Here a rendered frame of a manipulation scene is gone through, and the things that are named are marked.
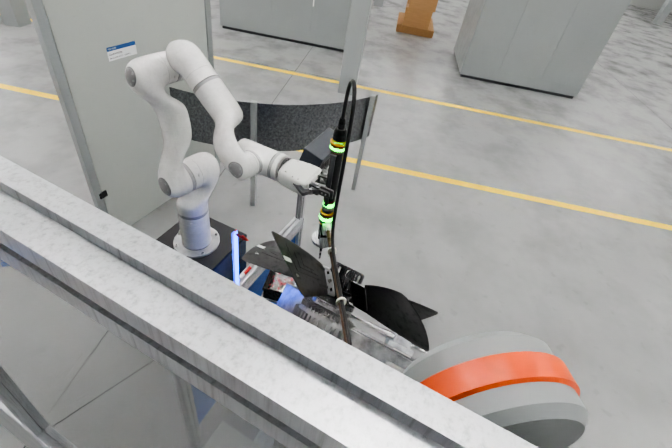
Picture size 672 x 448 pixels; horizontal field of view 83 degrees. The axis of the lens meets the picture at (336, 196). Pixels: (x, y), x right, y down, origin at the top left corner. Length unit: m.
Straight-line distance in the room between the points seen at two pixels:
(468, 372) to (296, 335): 0.17
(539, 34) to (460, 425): 7.13
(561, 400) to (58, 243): 0.35
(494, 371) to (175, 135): 1.26
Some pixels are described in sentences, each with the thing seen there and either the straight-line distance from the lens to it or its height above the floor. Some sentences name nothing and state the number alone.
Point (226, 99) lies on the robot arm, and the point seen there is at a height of 1.71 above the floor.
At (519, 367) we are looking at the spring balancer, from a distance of 0.35.
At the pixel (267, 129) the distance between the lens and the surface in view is 2.98.
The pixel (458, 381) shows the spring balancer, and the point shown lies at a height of 1.94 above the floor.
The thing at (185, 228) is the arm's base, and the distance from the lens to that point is 1.66.
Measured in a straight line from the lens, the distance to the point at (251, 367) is 0.19.
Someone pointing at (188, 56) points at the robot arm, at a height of 1.79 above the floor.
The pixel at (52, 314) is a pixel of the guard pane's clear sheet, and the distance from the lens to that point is 0.42.
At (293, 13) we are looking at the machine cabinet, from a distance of 7.20.
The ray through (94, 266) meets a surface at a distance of 0.24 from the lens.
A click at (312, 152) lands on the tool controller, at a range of 1.82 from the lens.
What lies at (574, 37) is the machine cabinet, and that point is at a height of 0.94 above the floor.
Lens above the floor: 2.22
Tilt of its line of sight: 38 degrees down
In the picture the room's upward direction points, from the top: 10 degrees clockwise
